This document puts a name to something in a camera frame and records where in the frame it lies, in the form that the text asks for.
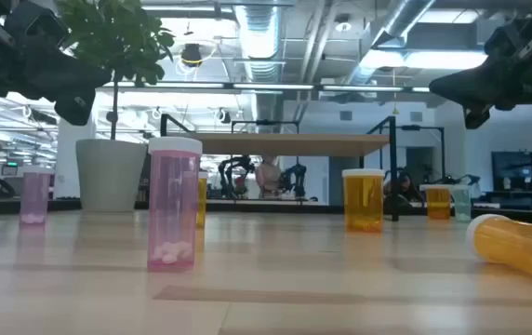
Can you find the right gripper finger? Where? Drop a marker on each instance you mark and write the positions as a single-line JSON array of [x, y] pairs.
[[477, 72], [477, 95]]

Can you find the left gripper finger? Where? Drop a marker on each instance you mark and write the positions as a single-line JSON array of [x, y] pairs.
[[61, 62], [66, 81]]

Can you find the white bottle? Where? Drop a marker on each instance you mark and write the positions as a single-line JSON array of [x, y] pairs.
[[462, 205]]

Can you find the pink medicine bottle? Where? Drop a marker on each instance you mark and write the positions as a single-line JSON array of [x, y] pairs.
[[35, 197], [173, 205]]

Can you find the wide orange medicine bottle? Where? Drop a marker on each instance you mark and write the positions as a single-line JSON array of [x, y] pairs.
[[363, 200]]

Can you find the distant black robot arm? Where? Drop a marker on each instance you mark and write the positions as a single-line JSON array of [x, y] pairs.
[[235, 177], [294, 179]]

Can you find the green leafy plant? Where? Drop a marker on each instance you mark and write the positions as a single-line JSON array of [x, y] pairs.
[[117, 42]]

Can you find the black display cabinet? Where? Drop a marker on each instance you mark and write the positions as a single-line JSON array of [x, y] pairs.
[[522, 177]]

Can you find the green exit sign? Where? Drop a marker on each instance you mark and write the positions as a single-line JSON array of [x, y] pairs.
[[11, 164]]

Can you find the white plant pot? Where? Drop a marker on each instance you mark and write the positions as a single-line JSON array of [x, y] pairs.
[[110, 177]]

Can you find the person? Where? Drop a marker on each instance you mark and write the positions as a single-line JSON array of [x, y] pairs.
[[268, 179], [403, 187]]

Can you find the black ceiling device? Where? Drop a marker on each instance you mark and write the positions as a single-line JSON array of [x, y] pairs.
[[191, 55]]

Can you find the linear ceiling light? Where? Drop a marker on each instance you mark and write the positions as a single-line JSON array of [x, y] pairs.
[[270, 86]]

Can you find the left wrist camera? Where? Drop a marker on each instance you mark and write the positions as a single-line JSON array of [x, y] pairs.
[[38, 23]]

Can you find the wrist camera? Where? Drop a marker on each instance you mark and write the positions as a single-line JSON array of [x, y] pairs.
[[526, 37], [38, 23]]

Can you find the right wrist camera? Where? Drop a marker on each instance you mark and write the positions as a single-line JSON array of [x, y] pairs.
[[526, 37]]

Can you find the silver ventilation duct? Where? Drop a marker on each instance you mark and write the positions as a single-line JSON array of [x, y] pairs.
[[387, 32], [259, 37]]

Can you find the wooden shelf with black frame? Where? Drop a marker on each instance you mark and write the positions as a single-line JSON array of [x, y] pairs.
[[289, 144]]

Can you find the black aluminium table frame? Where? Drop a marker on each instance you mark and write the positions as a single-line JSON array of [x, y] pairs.
[[294, 208]]

